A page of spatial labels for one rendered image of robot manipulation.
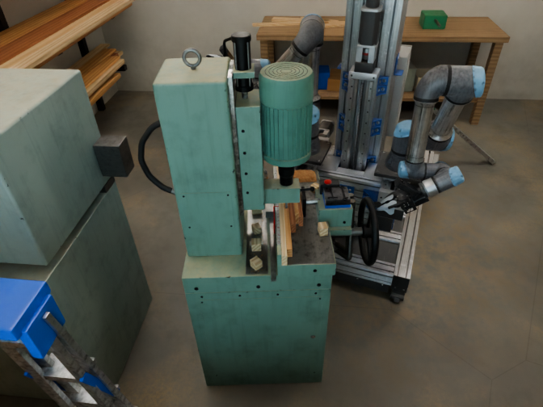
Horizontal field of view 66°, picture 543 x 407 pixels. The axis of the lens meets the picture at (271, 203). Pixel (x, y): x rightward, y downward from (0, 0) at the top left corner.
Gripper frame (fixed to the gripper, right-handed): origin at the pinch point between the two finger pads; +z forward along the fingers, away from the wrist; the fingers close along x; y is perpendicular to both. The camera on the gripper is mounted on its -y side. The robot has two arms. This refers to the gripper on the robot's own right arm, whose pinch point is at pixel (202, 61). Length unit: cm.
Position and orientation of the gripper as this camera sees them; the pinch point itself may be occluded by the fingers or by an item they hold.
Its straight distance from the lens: 230.9
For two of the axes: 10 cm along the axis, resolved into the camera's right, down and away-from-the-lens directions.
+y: 0.4, 6.9, 7.2
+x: 1.1, -7.2, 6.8
